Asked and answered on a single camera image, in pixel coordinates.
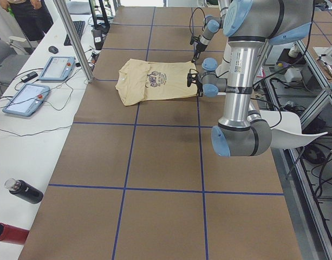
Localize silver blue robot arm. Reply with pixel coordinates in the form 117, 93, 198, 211
187, 0, 314, 157
190, 1, 232, 63

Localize teach pendant tablet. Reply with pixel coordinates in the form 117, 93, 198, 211
38, 56, 75, 82
2, 83, 50, 117

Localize black keyboard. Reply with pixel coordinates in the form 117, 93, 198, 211
63, 20, 86, 46

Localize black monitor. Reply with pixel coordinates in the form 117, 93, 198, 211
88, 0, 110, 34

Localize near teach pendant tablet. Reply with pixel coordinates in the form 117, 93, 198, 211
2, 83, 50, 117

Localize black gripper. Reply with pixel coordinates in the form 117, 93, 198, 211
190, 35, 208, 63
187, 69, 203, 97

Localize aluminium frame post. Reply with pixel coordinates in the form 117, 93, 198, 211
53, 0, 93, 83

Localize person in beige shirt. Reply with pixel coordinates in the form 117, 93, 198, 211
0, 0, 54, 42

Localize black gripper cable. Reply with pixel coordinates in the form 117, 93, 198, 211
189, 6, 207, 38

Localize red cylinder bottle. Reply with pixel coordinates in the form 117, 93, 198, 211
0, 223, 29, 245

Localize black lying thermos bottle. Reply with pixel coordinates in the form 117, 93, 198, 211
4, 178, 43, 204

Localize white camera mast pedestal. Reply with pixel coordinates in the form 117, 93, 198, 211
216, 41, 232, 79

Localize far teach pendant tablet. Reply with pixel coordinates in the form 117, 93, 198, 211
38, 56, 75, 82

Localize beige long-sleeve printed shirt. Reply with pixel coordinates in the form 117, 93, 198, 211
115, 59, 197, 106

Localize black computer mouse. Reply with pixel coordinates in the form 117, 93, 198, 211
48, 46, 59, 54

